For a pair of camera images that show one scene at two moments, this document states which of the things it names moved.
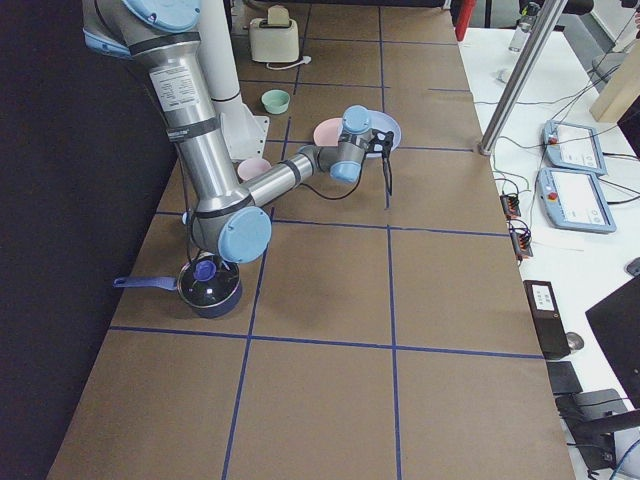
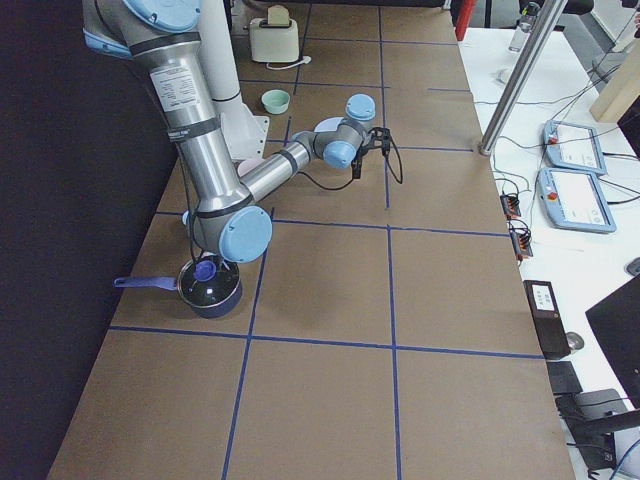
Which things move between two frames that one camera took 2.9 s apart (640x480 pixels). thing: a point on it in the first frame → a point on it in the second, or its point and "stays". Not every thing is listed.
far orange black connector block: x=511 y=205 stays
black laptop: x=615 y=321 stays
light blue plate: x=386 y=123 → x=329 y=124
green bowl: x=275 y=101 stays
